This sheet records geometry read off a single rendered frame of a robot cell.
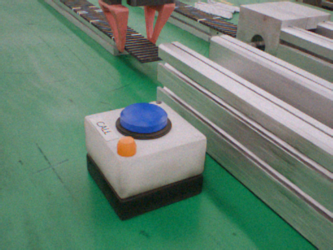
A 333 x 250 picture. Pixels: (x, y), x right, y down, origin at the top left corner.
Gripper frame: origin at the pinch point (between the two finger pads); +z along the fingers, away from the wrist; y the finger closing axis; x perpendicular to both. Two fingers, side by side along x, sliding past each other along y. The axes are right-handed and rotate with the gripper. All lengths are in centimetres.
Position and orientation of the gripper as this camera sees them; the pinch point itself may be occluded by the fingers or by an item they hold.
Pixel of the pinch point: (136, 43)
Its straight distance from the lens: 63.2
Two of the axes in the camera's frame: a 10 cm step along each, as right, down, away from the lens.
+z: -0.4, 8.6, 5.0
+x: -5.0, -4.5, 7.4
